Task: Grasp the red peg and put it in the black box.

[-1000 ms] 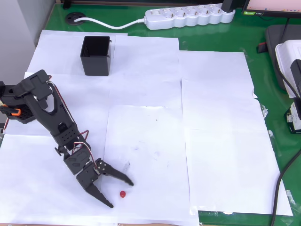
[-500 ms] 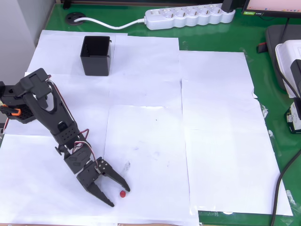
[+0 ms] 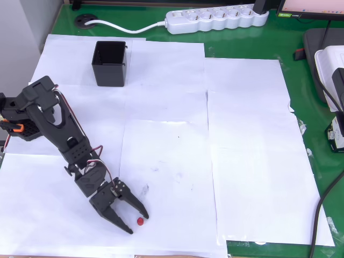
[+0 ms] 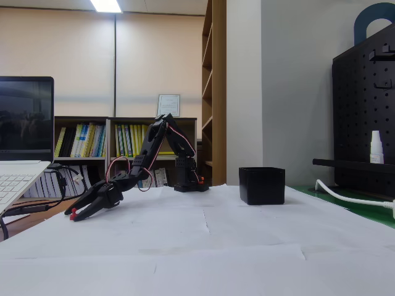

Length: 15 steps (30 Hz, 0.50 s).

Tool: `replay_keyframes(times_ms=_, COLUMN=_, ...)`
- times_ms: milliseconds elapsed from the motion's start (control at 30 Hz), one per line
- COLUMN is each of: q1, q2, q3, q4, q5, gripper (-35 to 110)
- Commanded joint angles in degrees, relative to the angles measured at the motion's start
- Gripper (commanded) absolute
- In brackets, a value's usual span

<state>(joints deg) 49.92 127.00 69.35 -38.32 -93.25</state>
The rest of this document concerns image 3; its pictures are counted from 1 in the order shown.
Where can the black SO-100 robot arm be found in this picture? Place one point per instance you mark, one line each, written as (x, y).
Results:
(59, 129)

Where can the dark grey pad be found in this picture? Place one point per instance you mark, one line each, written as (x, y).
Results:
(311, 43)

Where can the black computer monitor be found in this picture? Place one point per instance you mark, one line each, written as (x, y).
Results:
(309, 8)

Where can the clear tape piece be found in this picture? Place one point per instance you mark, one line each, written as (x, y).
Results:
(332, 224)
(309, 153)
(302, 126)

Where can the black square cup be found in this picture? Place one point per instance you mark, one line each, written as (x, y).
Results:
(108, 72)

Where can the white power strip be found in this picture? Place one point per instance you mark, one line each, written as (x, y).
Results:
(215, 22)

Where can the black plug adapter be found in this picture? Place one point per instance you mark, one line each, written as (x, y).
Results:
(260, 6)

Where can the white plastic container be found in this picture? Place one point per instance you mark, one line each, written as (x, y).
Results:
(328, 59)

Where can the orange black table clamp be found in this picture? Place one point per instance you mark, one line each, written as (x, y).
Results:
(16, 127)

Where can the red plastic push pin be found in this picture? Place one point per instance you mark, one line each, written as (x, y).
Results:
(140, 221)

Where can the small black red device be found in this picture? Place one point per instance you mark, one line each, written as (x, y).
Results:
(299, 55)

